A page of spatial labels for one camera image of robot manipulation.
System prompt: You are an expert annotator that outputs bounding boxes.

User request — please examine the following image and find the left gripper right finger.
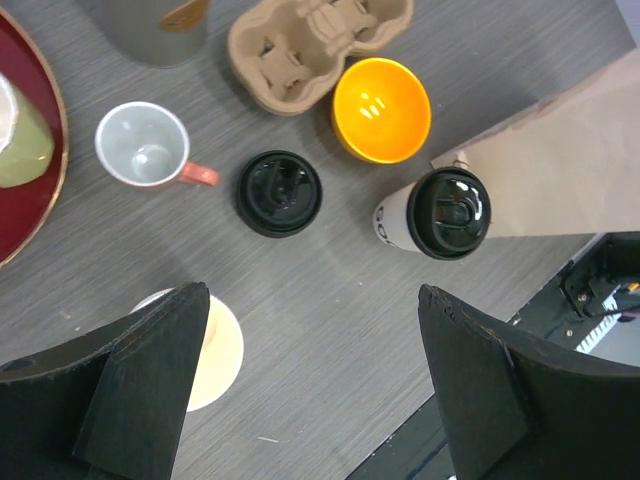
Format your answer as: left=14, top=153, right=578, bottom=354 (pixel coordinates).
left=418, top=284, right=639, bottom=479

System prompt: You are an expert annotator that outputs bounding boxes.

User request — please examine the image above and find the stack of black lids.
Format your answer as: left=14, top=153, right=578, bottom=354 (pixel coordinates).
left=236, top=150, right=323, bottom=239

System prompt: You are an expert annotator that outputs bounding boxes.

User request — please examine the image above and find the cardboard cup carrier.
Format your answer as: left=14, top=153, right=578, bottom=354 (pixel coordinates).
left=227, top=0, right=414, bottom=116

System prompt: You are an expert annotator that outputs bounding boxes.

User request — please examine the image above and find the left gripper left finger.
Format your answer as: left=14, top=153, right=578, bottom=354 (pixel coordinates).
left=1, top=282, right=210, bottom=479

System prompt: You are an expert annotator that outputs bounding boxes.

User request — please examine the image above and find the pink mug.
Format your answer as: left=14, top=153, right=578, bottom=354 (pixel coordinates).
left=94, top=101, right=219, bottom=189

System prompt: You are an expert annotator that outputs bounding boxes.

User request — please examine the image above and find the orange bowl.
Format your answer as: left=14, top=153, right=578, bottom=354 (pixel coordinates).
left=331, top=57, right=432, bottom=165

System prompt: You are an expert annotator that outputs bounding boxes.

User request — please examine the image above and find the green cup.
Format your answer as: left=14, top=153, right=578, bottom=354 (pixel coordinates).
left=0, top=75, right=55, bottom=189

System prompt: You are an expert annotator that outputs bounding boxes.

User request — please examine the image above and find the grey straw holder cup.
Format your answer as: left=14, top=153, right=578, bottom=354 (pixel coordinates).
left=98, top=0, right=210, bottom=68

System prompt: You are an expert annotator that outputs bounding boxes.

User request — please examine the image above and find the stack of white paper cups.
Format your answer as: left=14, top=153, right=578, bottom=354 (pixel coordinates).
left=128, top=288, right=245, bottom=413

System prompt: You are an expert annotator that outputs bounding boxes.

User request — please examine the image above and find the paper takeout bag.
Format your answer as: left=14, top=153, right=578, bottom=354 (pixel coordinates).
left=431, top=50, right=639, bottom=238

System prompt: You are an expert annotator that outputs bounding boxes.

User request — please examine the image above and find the red round tray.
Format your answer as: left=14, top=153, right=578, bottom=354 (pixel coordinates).
left=1, top=10, right=69, bottom=265

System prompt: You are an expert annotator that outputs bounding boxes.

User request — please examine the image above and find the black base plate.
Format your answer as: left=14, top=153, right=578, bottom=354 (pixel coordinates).
left=353, top=232, right=639, bottom=479

